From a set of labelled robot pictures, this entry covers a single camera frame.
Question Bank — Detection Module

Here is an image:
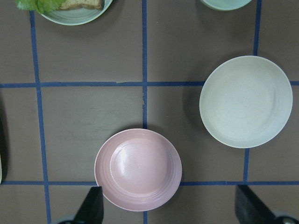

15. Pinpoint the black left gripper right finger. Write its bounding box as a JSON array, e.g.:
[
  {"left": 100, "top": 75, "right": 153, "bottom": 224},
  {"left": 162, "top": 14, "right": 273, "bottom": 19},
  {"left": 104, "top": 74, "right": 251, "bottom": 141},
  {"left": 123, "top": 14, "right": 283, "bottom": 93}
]
[{"left": 235, "top": 185, "right": 280, "bottom": 224}]

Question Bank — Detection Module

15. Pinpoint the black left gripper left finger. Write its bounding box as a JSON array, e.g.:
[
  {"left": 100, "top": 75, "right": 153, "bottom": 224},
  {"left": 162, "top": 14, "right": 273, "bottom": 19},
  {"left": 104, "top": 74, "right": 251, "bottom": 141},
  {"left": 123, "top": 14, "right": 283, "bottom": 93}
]
[{"left": 73, "top": 187, "right": 104, "bottom": 224}]

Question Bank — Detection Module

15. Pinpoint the pink plate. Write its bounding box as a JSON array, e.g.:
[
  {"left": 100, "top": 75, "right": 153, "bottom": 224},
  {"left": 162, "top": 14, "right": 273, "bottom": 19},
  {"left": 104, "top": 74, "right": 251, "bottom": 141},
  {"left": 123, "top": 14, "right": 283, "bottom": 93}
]
[{"left": 94, "top": 128, "right": 182, "bottom": 211}]

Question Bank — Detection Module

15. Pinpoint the cream white plate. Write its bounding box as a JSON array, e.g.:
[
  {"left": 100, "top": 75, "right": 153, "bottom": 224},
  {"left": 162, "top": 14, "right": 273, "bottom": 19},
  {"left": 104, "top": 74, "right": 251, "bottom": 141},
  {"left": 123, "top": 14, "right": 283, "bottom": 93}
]
[{"left": 199, "top": 56, "right": 293, "bottom": 148}]

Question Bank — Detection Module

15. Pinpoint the green plate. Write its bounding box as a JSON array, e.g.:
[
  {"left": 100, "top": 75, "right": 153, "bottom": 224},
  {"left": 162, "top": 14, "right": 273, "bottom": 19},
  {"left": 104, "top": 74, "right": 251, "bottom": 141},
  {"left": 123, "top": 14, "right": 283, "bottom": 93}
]
[{"left": 42, "top": 0, "right": 113, "bottom": 26}]

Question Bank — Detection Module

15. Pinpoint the green bowl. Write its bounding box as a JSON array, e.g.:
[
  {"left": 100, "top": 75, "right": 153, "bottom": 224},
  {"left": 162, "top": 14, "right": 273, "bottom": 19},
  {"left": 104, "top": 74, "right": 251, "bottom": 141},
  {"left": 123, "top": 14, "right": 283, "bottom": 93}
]
[{"left": 201, "top": 0, "right": 251, "bottom": 11}]

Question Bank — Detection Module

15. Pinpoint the brown bread slice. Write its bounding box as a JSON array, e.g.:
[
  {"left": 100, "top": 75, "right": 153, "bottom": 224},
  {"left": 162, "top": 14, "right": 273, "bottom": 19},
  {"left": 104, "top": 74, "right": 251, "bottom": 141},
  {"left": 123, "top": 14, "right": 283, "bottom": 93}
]
[{"left": 58, "top": 0, "right": 105, "bottom": 10}]

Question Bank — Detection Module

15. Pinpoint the green lettuce leaf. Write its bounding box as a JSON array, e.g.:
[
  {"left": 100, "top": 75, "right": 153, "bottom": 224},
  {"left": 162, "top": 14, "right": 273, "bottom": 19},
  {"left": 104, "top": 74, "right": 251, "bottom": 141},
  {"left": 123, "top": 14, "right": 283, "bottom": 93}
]
[{"left": 15, "top": 0, "right": 65, "bottom": 14}]

